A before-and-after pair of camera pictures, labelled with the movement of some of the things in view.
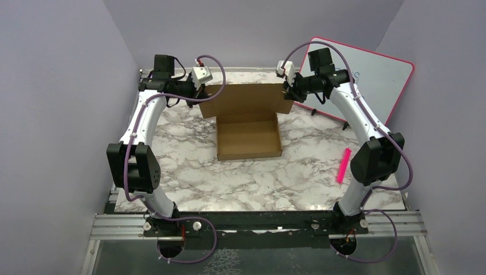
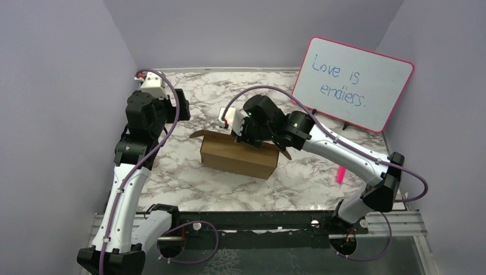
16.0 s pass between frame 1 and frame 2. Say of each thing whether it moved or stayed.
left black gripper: moved
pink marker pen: stayed
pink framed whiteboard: stayed
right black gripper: moved
